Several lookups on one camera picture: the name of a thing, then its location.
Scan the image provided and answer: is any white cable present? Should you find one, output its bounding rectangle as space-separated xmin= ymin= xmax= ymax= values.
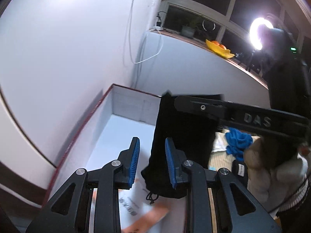
xmin=123 ymin=0 xmax=164 ymax=65

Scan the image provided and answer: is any white window frame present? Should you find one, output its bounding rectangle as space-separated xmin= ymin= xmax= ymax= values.
xmin=160 ymin=0 xmax=311 ymax=78

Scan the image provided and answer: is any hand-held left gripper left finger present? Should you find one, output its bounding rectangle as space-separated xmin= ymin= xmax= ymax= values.
xmin=25 ymin=137 xmax=141 ymax=233

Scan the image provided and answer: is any wooden windowsill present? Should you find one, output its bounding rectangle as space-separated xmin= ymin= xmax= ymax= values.
xmin=148 ymin=29 xmax=269 ymax=90

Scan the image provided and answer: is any black cloth with white label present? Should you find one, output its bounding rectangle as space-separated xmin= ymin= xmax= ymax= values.
xmin=232 ymin=160 xmax=246 ymax=183

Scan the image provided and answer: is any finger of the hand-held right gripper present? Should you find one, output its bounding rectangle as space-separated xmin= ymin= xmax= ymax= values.
xmin=174 ymin=95 xmax=243 ymax=121

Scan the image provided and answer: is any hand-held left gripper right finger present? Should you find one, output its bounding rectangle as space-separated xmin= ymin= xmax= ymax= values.
xmin=165 ymin=137 xmax=282 ymax=233

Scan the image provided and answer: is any white orange paper leaflet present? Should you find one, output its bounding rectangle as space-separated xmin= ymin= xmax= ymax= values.
xmin=119 ymin=177 xmax=170 ymax=233

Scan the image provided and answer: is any person's right forearm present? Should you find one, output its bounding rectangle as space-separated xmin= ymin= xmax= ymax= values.
xmin=243 ymin=136 xmax=311 ymax=215

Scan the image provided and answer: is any yellow fruit bowl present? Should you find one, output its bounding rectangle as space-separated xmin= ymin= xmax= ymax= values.
xmin=205 ymin=39 xmax=236 ymax=59

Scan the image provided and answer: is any ring light on tripod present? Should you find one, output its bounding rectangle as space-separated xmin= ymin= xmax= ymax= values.
xmin=236 ymin=17 xmax=274 ymax=73

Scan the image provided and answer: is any power adapter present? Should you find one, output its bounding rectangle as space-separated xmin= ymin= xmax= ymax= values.
xmin=149 ymin=12 xmax=169 ymax=32

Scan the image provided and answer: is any dark red cardboard box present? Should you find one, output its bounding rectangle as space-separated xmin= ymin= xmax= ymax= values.
xmin=45 ymin=84 xmax=187 ymax=233

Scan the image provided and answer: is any blue fleece cloth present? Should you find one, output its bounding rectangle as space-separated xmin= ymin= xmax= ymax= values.
xmin=226 ymin=127 xmax=253 ymax=162

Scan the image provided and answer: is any potted plant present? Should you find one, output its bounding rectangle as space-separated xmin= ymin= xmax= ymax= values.
xmin=181 ymin=17 xmax=207 ymax=39

